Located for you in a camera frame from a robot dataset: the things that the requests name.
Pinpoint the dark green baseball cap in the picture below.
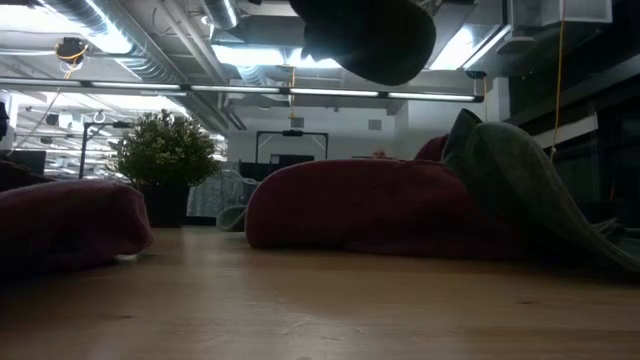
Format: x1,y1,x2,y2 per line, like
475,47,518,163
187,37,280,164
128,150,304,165
442,108,640,275
288,0,437,87
215,203,250,233

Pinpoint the bright ceiling light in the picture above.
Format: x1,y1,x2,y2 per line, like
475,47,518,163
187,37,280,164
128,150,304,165
212,43,346,70

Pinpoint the small potted green plant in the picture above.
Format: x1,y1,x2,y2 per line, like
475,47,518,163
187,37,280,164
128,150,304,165
113,108,222,230

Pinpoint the slanted ceiling light panel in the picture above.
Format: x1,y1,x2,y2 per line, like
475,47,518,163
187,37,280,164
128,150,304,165
429,22,514,71

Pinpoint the long linear light strip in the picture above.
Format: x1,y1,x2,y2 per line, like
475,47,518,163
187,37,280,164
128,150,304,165
0,75,485,104

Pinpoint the black pole stand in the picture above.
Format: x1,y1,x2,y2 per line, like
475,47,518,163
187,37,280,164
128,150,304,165
78,121,132,180

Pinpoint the white ceiling unit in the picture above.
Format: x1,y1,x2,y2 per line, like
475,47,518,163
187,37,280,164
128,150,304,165
509,0,614,27

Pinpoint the distant black gantry frame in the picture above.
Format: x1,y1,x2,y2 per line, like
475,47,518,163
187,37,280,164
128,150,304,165
255,129,330,164

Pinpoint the silver ventilation duct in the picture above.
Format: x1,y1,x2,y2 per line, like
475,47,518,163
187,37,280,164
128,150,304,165
37,0,236,136

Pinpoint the hanging yellow cord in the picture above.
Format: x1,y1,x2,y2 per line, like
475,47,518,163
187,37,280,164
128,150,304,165
548,0,567,162

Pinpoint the yellow ceiling cable reel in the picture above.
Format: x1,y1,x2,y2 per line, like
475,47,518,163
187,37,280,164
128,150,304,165
53,36,92,65

